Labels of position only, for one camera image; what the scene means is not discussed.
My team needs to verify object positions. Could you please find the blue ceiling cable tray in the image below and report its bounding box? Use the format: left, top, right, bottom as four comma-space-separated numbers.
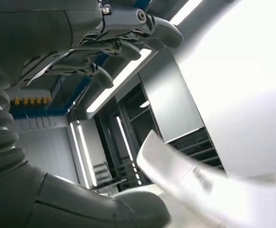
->
9, 53, 110, 120

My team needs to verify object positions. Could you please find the ceiling light strip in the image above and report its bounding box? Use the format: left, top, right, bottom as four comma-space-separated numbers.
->
70, 122, 90, 190
116, 115, 144, 186
77, 121, 98, 188
87, 48, 153, 114
169, 0, 203, 27

